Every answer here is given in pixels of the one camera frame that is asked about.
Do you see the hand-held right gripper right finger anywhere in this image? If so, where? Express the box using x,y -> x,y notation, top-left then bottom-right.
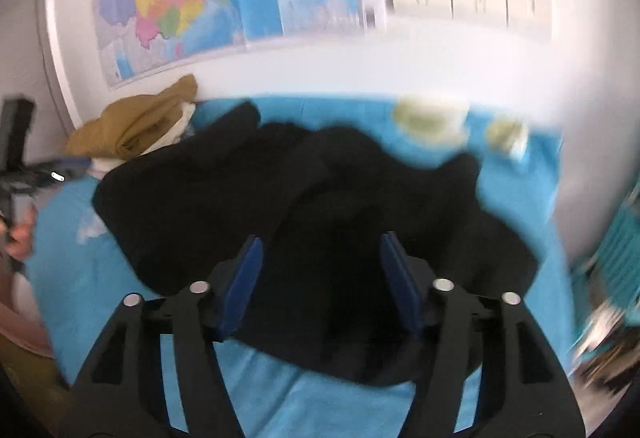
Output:
378,231 -> 586,438

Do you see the cream folded cloth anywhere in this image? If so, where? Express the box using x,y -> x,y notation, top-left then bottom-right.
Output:
392,93 -> 472,150
486,115 -> 532,162

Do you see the person's left forearm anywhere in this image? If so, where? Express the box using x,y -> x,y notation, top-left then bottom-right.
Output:
0,263 -> 57,360

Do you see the blue bed sheet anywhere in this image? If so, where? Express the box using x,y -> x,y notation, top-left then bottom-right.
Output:
25,93 -> 576,438

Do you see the person's left hand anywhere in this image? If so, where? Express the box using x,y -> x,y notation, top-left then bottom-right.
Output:
0,207 -> 39,265

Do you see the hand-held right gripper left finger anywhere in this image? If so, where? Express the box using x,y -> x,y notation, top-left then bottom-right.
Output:
60,234 -> 264,438

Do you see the brown folded garment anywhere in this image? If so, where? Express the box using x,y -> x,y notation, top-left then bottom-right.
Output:
65,74 -> 199,160

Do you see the black coat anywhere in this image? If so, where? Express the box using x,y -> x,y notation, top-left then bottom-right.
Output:
91,101 -> 541,386

